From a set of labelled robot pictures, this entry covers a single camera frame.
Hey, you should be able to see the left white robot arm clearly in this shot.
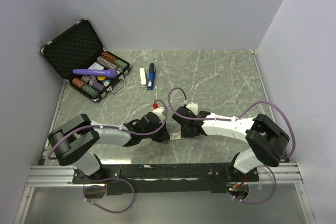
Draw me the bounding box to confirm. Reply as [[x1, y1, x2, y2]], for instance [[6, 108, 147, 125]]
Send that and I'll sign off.
[[47, 111, 170, 183]]

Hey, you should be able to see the black poker chip case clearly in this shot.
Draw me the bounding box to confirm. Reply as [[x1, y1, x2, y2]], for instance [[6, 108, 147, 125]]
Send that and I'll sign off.
[[40, 18, 131, 102]]

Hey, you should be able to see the blue stapler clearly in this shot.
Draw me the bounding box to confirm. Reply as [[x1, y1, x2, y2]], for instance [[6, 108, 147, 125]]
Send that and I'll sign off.
[[147, 63, 156, 90]]

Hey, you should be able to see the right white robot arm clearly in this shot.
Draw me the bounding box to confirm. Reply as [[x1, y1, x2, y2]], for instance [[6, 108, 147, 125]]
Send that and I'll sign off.
[[172, 105, 290, 181]]

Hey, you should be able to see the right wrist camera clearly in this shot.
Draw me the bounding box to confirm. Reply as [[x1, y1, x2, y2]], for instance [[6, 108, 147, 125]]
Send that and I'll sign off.
[[184, 100, 198, 115]]

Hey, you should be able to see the staple box with red label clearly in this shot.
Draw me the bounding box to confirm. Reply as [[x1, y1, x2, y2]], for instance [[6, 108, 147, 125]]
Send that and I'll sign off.
[[170, 133, 181, 140]]

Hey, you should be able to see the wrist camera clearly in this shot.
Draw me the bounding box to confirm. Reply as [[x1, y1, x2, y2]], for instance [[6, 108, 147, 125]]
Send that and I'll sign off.
[[152, 103, 166, 122], [184, 100, 198, 115]]

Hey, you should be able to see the white stapler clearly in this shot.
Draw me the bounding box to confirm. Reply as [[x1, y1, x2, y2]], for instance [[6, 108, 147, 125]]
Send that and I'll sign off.
[[139, 68, 147, 88]]

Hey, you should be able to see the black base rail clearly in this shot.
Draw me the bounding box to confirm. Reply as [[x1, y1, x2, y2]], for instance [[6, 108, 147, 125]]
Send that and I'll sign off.
[[72, 163, 259, 196]]

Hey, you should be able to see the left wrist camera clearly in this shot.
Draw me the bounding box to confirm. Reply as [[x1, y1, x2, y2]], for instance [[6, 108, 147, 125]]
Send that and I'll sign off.
[[152, 103, 166, 122]]

